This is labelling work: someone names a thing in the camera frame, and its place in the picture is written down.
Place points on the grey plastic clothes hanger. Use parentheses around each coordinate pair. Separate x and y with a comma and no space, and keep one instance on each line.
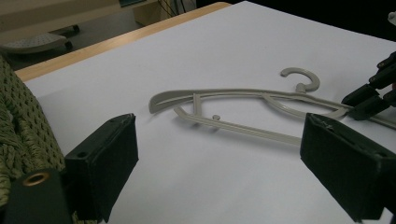
(218,92)

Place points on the green woven basket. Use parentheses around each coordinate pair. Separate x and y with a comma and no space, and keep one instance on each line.
(25,124)

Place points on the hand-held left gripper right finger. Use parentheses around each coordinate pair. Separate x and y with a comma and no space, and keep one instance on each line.
(348,168)

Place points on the beige wooden desk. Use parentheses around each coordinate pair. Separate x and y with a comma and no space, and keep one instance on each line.
(62,12)

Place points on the small white object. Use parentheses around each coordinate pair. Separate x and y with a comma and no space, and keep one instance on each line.
(393,18)

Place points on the chair base with casters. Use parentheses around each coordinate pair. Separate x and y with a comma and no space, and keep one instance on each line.
(34,42)

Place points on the white paper sheet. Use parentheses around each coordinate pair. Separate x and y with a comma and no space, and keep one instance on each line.
(218,46)

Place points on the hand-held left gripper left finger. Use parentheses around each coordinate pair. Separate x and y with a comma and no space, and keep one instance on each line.
(99,168)

